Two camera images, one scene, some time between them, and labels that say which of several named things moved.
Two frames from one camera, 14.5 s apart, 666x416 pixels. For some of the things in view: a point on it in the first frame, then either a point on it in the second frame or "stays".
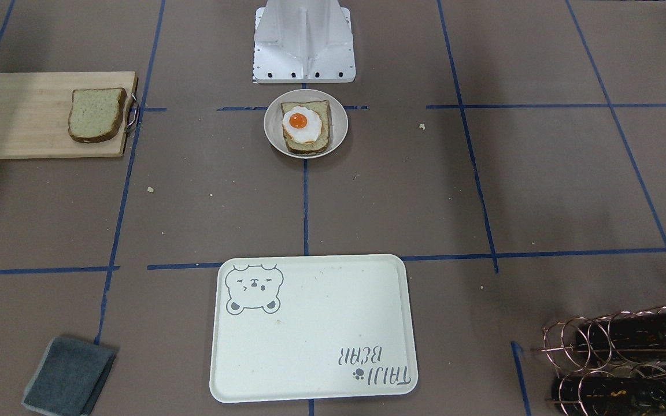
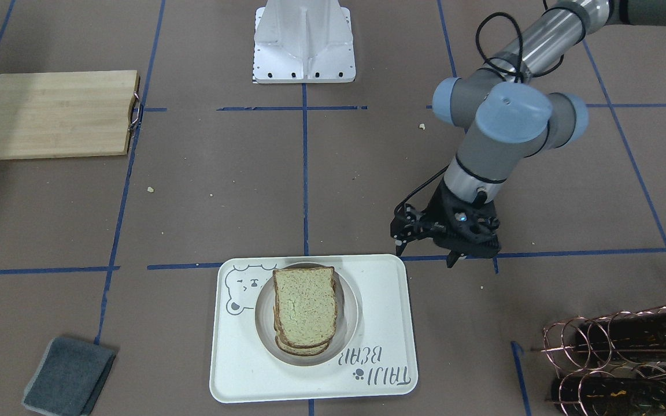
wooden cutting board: x=28 y=116 stays
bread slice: x=95 y=114 -> x=306 y=304
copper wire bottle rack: x=647 y=361 stays
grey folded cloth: x=71 y=378 stays
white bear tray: x=311 y=327 stays
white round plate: x=273 y=124 -> x=347 y=315
